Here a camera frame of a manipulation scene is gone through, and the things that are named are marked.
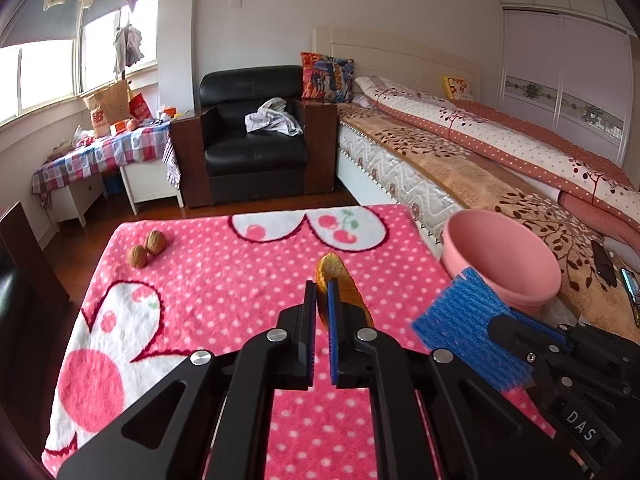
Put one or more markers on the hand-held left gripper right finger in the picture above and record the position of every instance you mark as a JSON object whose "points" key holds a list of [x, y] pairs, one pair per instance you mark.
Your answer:
{"points": [[332, 320]]}

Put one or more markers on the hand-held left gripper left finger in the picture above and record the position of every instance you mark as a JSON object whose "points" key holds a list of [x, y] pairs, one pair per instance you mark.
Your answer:
{"points": [[312, 310]]}

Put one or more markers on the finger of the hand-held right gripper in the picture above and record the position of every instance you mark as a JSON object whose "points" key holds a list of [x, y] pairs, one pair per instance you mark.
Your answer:
{"points": [[542, 331], [515, 340]]}

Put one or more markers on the blue foam net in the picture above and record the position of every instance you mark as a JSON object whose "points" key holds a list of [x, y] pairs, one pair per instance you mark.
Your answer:
{"points": [[460, 320]]}

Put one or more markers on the pink plastic basin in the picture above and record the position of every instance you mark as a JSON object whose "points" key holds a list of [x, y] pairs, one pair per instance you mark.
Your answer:
{"points": [[500, 260]]}

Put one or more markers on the dark flat case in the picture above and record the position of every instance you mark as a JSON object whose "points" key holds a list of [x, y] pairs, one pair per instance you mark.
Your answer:
{"points": [[602, 262]]}

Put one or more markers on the smartphone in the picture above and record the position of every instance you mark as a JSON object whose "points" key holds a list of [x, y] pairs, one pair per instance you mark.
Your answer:
{"points": [[631, 297]]}

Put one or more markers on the pink dotted blanket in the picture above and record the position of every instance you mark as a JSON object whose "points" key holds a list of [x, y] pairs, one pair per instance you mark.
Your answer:
{"points": [[225, 270]]}

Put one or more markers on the bed with cream headboard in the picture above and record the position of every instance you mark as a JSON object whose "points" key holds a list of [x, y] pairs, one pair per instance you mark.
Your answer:
{"points": [[400, 170]]}

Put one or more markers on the black leather armchair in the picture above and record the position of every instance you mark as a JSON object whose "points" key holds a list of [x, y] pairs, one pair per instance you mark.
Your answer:
{"points": [[250, 155]]}

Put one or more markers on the brown leaf-print blanket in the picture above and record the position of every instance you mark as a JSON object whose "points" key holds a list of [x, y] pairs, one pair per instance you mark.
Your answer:
{"points": [[450, 175]]}

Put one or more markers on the white crumpled cloth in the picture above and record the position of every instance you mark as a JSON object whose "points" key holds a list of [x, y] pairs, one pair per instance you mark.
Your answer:
{"points": [[272, 120]]}

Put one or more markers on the white floral quilt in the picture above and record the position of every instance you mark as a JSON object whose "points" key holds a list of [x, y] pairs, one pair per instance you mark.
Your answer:
{"points": [[500, 135]]}

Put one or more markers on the white desk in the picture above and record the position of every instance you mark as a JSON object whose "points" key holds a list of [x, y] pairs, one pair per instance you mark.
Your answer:
{"points": [[150, 185]]}

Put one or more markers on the colourful printed pillow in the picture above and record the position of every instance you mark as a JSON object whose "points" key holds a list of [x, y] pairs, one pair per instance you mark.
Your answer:
{"points": [[327, 77]]}

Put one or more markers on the blue bin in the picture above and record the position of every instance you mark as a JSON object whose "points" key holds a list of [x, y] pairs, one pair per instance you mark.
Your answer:
{"points": [[112, 184]]}

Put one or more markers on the yellow pillow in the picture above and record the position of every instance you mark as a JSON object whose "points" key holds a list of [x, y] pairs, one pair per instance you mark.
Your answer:
{"points": [[459, 88]]}

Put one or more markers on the checked tablecloth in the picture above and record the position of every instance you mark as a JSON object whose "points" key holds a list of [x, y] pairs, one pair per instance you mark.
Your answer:
{"points": [[110, 152]]}

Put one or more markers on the round orange fruit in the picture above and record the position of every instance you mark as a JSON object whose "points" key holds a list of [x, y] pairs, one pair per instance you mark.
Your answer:
{"points": [[131, 124]]}

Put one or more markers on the white wardrobe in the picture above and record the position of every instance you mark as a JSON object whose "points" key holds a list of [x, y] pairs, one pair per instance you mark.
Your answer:
{"points": [[560, 70]]}

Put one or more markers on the red paper bag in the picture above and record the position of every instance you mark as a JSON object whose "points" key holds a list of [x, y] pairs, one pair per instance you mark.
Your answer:
{"points": [[141, 108]]}

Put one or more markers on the brown paper bag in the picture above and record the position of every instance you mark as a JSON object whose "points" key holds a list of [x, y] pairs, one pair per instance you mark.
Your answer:
{"points": [[107, 107]]}

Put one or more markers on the grey hanging garment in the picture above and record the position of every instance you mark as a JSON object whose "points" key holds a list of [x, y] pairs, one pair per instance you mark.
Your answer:
{"points": [[127, 47]]}

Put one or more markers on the window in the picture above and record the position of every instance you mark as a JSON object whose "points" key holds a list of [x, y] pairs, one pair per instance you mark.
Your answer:
{"points": [[50, 75]]}

